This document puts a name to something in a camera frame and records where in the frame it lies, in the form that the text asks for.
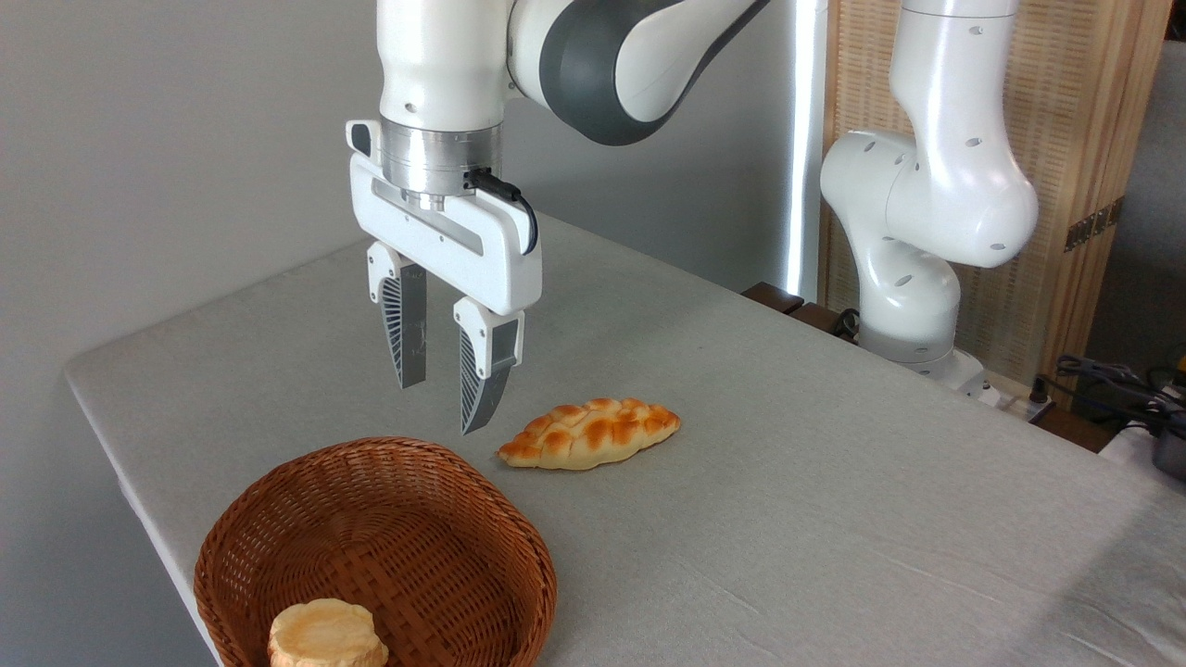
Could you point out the braided golden bread loaf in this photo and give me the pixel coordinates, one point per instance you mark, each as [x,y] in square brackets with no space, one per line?
[593,434]

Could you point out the round pale bread bun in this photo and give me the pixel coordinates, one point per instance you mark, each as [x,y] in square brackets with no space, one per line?
[324,635]

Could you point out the dark brown wooden furniture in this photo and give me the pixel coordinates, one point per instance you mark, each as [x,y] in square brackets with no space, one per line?
[788,304]

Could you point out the grey tablecloth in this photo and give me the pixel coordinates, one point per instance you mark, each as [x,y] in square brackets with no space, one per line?
[834,509]

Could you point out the brown wicker basket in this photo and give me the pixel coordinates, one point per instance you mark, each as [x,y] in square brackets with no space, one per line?
[417,519]

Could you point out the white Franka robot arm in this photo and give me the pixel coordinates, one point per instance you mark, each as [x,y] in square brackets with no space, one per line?
[927,185]

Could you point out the wooden folding screen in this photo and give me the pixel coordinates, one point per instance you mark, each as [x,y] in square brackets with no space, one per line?
[1075,93]

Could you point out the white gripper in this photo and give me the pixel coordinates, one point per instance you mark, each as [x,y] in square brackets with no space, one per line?
[435,232]

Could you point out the metal screen hinge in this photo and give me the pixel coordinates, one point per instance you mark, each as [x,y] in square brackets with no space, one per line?
[1093,224]

